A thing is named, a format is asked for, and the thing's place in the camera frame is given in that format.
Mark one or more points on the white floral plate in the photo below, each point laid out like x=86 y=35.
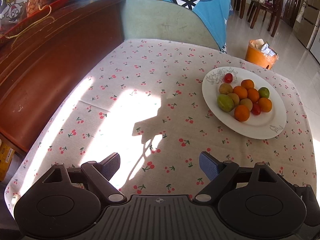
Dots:
x=263 y=126

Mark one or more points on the small green mango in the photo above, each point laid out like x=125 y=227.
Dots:
x=225 y=103

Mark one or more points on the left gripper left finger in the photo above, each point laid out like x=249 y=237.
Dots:
x=96 y=178

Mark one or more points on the sunlit orange tangerine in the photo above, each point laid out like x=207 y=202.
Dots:
x=265 y=104

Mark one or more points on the pale green sofa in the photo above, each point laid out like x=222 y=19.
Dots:
x=165 y=21

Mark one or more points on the small red tomato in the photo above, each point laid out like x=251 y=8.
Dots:
x=256 y=110

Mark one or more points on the small orange tangerine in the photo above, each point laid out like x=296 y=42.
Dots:
x=241 y=113

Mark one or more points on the orange trash bin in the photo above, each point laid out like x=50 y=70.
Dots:
x=259 y=53

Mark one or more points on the refrigerator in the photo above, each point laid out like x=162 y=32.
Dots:
x=307 y=22

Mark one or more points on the dark wooden cabinet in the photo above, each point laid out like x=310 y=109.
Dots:
x=42 y=66

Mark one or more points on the orange tangerine back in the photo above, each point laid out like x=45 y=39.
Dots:
x=253 y=95

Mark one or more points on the green lime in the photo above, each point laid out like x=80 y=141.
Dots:
x=264 y=92

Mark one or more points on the cherry print tablecloth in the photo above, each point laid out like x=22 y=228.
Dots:
x=144 y=101

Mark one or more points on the wooden chair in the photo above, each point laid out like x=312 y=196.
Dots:
x=274 y=7

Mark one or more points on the brown kiwi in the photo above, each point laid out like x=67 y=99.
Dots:
x=247 y=102
x=225 y=88
x=235 y=98

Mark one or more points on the large orange tangerine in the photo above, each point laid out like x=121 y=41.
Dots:
x=241 y=92

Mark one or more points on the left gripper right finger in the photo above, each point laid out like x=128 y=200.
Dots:
x=220 y=174

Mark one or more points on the brown kiwi front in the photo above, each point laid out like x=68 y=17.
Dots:
x=247 y=102

